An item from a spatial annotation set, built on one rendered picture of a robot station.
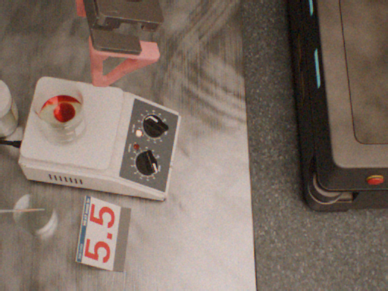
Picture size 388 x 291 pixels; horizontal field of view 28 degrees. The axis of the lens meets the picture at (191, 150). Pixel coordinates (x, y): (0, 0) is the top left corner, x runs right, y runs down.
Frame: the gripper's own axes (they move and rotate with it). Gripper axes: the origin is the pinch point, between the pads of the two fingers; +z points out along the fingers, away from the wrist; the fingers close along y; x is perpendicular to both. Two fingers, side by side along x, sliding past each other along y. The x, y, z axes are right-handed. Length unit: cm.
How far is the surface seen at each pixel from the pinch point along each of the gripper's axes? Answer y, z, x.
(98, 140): 3.5, 21.5, -8.4
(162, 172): 0.4, 23.8, -17.8
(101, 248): -7.4, 31.0, -10.0
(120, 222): -3.7, 30.3, -13.1
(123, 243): -6.7, 30.9, -13.3
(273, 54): 68, 67, -84
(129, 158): 1.8, 22.8, -12.8
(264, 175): 36, 77, -76
